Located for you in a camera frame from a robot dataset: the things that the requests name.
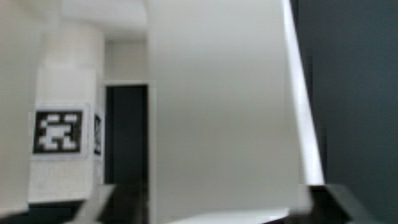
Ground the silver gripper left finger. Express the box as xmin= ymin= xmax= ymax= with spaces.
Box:
xmin=67 ymin=184 xmax=133 ymax=224

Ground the white chair leg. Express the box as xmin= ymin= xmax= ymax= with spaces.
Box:
xmin=28 ymin=22 xmax=105 ymax=203

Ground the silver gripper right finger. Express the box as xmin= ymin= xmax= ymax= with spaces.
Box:
xmin=298 ymin=185 xmax=380 ymax=224

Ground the white chair side frame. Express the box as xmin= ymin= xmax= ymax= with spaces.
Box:
xmin=0 ymin=0 xmax=327 ymax=224

